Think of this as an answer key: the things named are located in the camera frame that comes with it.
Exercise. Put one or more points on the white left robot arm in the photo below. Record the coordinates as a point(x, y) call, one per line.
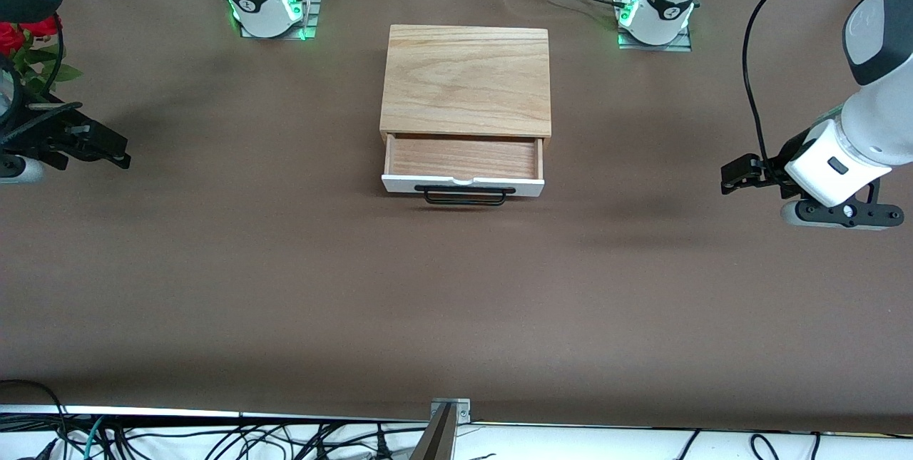
point(881, 118)

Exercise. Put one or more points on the red rose bouquet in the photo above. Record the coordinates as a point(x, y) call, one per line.
point(11, 39)

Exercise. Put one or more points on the brown table cover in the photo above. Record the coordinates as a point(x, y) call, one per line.
point(456, 303)

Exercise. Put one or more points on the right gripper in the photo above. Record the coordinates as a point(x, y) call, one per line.
point(44, 133)

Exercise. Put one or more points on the wooden drawer cabinet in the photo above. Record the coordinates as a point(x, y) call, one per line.
point(463, 82)

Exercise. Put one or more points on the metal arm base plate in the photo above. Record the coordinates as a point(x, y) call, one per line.
point(308, 21)
point(681, 43)

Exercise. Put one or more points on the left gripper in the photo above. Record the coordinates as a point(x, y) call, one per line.
point(775, 164)

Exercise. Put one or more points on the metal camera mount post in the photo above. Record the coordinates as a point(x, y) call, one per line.
point(444, 438)

